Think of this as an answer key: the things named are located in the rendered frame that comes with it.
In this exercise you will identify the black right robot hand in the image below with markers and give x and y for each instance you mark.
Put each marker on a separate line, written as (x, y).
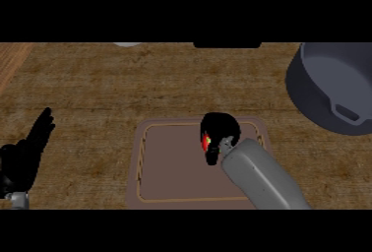
(221, 128)

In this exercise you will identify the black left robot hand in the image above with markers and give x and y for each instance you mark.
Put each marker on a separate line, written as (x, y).
(26, 157)

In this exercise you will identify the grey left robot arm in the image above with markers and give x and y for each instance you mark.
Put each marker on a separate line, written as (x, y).
(18, 201)

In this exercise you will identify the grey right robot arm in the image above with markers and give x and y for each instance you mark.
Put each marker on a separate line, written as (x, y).
(263, 177)

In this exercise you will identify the brown tray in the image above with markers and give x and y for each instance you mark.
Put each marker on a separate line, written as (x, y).
(179, 164)

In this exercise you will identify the dark grey pot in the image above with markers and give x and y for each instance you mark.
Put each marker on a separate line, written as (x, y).
(334, 88)

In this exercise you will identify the black appliance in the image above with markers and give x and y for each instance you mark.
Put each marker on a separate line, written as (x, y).
(227, 45)

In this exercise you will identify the pale grey object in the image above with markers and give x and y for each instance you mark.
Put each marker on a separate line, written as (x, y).
(128, 44)

